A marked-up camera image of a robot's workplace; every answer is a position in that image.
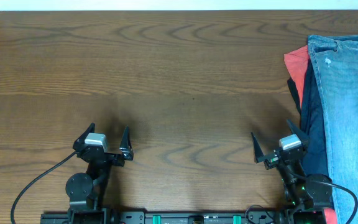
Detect right black cable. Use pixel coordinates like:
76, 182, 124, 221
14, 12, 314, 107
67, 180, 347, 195
287, 170, 358, 224

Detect left black cable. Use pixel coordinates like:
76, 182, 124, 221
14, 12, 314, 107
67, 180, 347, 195
10, 151, 78, 224

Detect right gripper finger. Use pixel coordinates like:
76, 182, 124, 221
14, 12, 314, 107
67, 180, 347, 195
287, 119, 310, 145
251, 133, 264, 164

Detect black cable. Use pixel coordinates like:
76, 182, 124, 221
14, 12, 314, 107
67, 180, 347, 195
10, 151, 78, 224
287, 170, 358, 224

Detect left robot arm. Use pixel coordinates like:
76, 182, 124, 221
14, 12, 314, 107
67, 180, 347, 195
65, 123, 134, 223

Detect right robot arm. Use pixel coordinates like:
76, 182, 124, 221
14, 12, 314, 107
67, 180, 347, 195
251, 120, 333, 223

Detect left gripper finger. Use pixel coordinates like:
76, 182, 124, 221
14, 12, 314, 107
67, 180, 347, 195
119, 126, 134, 161
73, 123, 95, 146

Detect dark navy garment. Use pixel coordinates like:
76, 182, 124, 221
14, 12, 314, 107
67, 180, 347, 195
300, 60, 328, 176

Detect red t-shirt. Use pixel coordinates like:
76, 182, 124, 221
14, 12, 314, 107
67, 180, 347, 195
284, 45, 310, 106

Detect black garment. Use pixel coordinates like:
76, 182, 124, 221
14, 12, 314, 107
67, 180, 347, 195
287, 78, 301, 113

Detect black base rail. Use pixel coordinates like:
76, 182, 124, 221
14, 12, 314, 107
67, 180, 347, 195
40, 208, 326, 224

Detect light blue denim jeans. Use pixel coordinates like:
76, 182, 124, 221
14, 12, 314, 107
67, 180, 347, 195
308, 35, 358, 223

